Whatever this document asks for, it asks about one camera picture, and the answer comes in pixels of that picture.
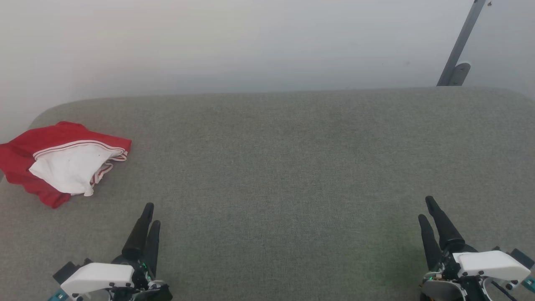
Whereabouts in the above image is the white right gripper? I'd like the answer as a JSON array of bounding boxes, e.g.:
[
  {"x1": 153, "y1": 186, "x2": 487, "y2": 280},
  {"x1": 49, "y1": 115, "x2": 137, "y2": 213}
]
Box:
[{"x1": 418, "y1": 195, "x2": 531, "y2": 301}]

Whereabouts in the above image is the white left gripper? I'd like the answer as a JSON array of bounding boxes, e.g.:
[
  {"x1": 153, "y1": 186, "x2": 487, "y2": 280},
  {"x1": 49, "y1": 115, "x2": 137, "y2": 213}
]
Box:
[{"x1": 61, "y1": 203, "x2": 173, "y2": 301}]

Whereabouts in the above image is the red and white basketball jersey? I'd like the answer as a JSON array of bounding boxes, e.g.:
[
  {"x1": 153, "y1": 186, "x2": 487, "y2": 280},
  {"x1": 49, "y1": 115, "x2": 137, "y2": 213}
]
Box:
[{"x1": 0, "y1": 121, "x2": 132, "y2": 209}]

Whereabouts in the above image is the grey fabric sofa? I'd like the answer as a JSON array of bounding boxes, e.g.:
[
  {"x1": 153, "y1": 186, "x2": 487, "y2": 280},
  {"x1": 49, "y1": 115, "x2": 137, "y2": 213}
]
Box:
[{"x1": 0, "y1": 87, "x2": 535, "y2": 301}]

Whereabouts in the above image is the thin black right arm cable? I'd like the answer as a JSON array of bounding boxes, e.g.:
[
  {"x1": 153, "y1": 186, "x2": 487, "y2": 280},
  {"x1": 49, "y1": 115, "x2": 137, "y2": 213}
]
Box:
[{"x1": 490, "y1": 280, "x2": 518, "y2": 301}]

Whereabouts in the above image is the grey metal mount plate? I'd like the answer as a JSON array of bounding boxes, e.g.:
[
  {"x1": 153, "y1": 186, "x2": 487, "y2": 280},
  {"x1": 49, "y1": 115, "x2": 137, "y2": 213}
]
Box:
[{"x1": 449, "y1": 63, "x2": 471, "y2": 87}]

